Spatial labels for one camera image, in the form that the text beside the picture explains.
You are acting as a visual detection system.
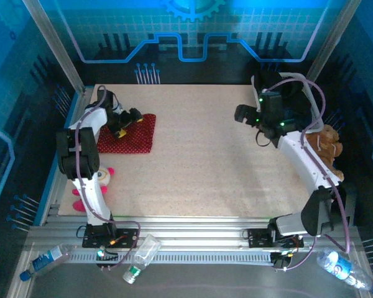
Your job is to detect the red polka dot skirt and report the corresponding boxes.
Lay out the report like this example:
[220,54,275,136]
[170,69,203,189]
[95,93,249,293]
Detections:
[96,114,157,155]

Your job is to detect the pink and white plush toy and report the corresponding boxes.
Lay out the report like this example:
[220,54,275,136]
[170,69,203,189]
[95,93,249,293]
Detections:
[71,166,116,214]

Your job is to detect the white plastic basket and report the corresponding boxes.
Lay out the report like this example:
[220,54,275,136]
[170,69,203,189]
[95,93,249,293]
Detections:
[251,71,326,131]

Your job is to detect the brown teddy bear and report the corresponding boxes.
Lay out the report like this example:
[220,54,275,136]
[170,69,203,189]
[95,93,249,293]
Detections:
[304,124,345,183]

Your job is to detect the black connector box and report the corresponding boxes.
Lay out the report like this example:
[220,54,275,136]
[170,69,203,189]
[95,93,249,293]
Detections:
[272,251,292,270]
[95,246,119,271]

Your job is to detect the clear bottle with green cap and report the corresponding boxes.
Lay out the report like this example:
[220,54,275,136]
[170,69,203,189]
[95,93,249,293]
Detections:
[122,234,162,284]

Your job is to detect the blue capped water bottle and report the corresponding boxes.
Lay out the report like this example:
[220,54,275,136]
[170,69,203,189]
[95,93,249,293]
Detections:
[19,244,71,282]

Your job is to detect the large blue label water bottle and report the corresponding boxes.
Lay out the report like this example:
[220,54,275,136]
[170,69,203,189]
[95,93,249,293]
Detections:
[316,250,373,296]

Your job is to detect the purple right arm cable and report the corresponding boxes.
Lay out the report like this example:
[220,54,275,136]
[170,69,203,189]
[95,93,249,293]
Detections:
[262,77,351,273]

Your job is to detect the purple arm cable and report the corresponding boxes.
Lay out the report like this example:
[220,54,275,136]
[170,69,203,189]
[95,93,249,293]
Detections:
[262,77,351,273]
[73,85,142,271]

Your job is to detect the aluminium frame post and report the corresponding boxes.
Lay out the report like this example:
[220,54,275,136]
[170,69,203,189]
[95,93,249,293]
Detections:
[306,0,362,87]
[21,0,86,94]

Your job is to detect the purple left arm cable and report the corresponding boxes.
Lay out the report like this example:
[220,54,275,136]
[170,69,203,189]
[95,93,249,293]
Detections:
[73,85,142,271]

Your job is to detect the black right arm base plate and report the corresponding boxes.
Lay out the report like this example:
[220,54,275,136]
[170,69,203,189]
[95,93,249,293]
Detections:
[247,227,305,249]

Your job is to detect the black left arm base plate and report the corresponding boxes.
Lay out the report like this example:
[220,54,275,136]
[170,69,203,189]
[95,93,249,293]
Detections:
[82,223,138,249]

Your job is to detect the aluminium frame rail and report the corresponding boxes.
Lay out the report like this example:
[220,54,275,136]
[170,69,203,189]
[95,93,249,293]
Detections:
[24,215,361,251]

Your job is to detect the slotted grey cable duct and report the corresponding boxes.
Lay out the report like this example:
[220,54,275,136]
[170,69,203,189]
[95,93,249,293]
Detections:
[65,250,274,264]

